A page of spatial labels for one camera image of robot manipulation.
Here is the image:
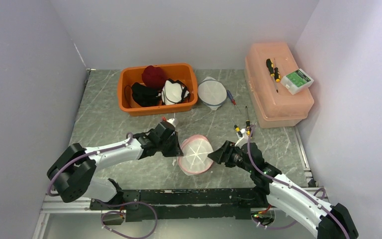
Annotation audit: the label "black yellow screwdriver on table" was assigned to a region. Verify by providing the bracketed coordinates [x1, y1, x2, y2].
[245, 106, 252, 136]

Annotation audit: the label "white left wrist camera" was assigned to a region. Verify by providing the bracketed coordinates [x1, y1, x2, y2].
[162, 117, 179, 128]

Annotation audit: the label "orange plastic tub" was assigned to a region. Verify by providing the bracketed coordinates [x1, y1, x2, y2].
[117, 63, 198, 117]

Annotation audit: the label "white green small box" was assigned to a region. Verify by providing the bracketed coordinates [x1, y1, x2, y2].
[280, 68, 314, 95]

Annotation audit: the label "white mesh blue-zip laundry bag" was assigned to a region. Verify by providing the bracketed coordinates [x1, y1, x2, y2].
[198, 77, 227, 111]

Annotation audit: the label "small yellow black screwdriver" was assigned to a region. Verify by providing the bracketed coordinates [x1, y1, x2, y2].
[232, 120, 243, 137]

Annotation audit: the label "large black yellow screwdriver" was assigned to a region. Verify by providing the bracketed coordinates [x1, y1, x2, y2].
[266, 58, 275, 77]

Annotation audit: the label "white mesh pink-zip laundry bag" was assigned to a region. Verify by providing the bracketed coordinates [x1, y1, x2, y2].
[177, 134, 213, 176]

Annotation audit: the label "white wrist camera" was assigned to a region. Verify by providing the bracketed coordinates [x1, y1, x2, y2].
[235, 129, 249, 148]
[162, 117, 179, 128]

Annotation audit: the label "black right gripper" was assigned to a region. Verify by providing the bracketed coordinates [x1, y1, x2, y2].
[207, 140, 253, 173]

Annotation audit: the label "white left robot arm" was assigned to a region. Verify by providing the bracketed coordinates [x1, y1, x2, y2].
[47, 118, 183, 209]

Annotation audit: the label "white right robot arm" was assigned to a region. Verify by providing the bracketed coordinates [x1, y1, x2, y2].
[208, 141, 359, 239]

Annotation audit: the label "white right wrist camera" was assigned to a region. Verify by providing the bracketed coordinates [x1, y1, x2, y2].
[235, 129, 249, 148]

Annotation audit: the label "translucent pink storage box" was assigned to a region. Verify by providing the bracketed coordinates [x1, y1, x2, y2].
[244, 42, 314, 128]

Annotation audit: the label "blue red screwdriver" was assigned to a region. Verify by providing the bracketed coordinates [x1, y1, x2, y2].
[226, 90, 236, 106]

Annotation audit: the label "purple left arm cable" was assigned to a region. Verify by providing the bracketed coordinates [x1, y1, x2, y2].
[46, 131, 134, 197]

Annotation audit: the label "black white bra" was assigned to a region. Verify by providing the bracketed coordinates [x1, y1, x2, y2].
[161, 79, 190, 105]

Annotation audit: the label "thin black yellow screwdriver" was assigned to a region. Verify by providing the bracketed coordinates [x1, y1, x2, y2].
[273, 58, 281, 93]

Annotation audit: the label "red bra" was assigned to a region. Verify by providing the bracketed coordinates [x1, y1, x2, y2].
[141, 65, 168, 90]

